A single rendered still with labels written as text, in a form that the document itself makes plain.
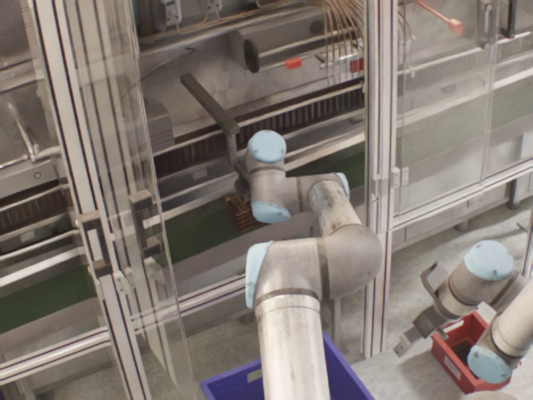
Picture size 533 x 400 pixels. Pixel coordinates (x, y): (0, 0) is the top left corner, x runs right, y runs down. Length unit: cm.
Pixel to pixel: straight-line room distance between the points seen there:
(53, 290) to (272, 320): 107
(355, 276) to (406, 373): 145
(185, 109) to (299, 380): 139
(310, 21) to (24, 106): 88
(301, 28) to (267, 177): 64
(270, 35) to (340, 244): 111
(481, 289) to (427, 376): 132
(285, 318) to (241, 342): 161
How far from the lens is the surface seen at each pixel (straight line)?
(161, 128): 226
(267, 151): 210
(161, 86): 258
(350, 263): 154
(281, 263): 152
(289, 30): 256
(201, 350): 308
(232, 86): 269
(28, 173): 220
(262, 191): 208
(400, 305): 319
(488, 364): 158
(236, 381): 246
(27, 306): 242
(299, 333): 146
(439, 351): 298
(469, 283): 168
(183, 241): 247
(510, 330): 152
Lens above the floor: 229
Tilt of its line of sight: 38 degrees down
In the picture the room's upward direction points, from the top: 5 degrees counter-clockwise
